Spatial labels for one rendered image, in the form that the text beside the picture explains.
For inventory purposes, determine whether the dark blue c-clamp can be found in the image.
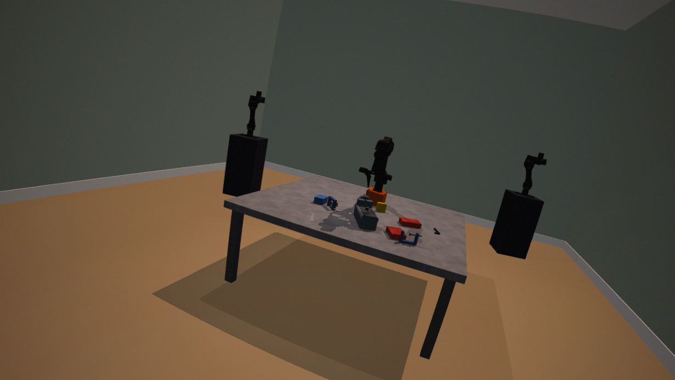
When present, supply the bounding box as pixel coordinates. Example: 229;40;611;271
327;196;337;210
399;230;422;245

